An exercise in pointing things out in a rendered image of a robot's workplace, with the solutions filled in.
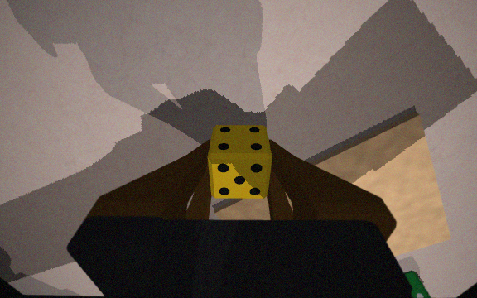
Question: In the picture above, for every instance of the yellow dice with black pips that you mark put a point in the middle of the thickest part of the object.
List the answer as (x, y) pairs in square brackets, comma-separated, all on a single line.
[(239, 161)]

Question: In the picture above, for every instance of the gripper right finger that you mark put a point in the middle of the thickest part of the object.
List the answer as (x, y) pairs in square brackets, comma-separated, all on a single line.
[(316, 194)]

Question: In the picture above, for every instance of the green dice with white pips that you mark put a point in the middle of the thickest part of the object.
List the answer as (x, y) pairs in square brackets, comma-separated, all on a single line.
[(418, 289)]

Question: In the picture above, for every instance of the tan mat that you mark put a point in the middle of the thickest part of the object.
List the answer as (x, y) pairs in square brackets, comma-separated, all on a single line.
[(393, 163)]

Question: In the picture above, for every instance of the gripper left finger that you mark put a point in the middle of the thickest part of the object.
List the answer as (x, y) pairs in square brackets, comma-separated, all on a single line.
[(164, 192)]

